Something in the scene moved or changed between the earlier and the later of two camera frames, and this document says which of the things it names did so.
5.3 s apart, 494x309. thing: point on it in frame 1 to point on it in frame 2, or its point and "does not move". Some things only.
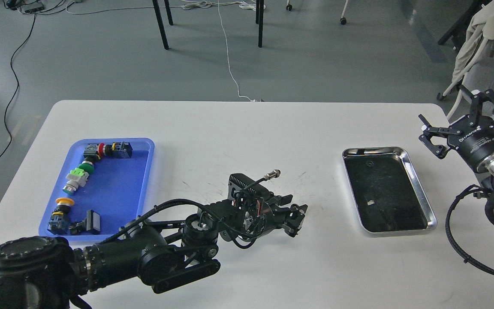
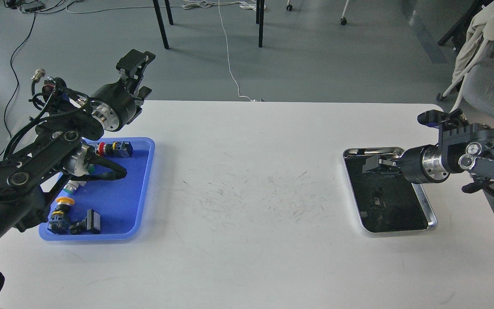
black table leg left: [161, 21] does not move
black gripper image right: [489, 149] to [422, 165]
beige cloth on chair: [484, 25] does not move
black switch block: [91, 225] does not move
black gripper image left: [254, 211] to [114, 105]
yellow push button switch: [58, 223] does not move
